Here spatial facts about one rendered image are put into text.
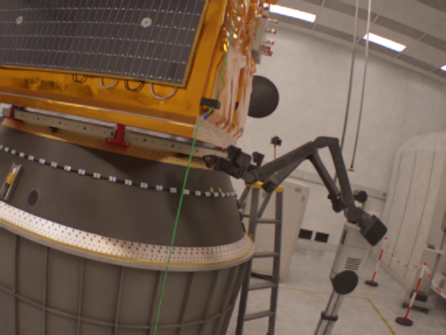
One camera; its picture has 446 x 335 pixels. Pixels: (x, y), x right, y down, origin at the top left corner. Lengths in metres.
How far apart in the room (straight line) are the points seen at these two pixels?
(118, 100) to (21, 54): 0.69
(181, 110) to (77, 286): 0.95
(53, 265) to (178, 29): 1.22
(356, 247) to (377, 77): 8.73
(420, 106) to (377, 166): 2.28
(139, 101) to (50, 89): 0.51
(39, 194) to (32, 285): 0.47
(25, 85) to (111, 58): 0.55
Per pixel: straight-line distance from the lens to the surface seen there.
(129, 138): 1.97
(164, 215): 1.99
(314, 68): 10.24
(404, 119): 10.75
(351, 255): 2.17
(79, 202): 1.89
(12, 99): 2.13
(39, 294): 2.00
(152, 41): 1.75
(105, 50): 1.82
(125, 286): 1.92
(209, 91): 1.73
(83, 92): 1.86
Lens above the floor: 1.72
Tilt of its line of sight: 3 degrees down
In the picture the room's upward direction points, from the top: 13 degrees clockwise
